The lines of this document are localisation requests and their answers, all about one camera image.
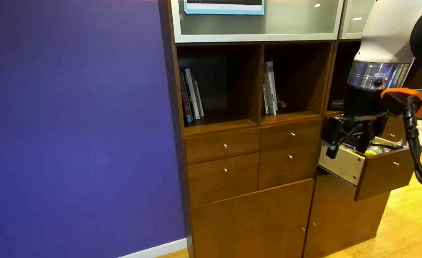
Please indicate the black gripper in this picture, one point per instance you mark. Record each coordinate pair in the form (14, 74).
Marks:
(366, 107)

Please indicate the pulled-out wooden drawer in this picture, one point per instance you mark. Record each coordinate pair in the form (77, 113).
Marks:
(384, 173)

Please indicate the small wooden drawer silver knob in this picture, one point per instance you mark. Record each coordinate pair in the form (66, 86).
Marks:
(393, 129)

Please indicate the shallow wooden drawer silver knob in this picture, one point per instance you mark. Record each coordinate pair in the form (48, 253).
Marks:
(290, 136)
(219, 145)

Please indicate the deep wooden drawer silver knob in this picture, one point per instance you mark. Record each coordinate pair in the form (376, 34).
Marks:
(287, 165)
(222, 179)

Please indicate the yellow-green ball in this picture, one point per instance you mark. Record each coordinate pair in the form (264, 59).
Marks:
(370, 152)

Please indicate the narrow wooden cabinet door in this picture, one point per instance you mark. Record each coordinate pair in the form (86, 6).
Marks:
(337, 216)

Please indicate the small dark shelf ornament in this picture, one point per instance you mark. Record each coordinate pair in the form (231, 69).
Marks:
(281, 104)

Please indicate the short dark upright book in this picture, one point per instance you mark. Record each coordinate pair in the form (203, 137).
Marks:
(264, 100)

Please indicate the tall grey upright book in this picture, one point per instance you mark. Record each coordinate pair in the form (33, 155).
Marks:
(271, 86)

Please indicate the wide wooden cabinet door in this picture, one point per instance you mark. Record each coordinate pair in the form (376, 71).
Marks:
(254, 222)

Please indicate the narrow frosted glass door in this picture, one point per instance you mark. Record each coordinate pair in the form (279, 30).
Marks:
(354, 18)

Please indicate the wooden cabinet with four drawers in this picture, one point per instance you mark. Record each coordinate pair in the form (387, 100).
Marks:
(248, 223)

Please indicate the wide frosted glass door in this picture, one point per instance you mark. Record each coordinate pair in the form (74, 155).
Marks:
(291, 18)

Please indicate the white upright book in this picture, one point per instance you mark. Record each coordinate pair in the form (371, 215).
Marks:
(192, 93)

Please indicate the blue framed picture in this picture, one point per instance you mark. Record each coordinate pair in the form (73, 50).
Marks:
(222, 8)

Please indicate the white baseboard strip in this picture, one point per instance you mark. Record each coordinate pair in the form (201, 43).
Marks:
(155, 249)

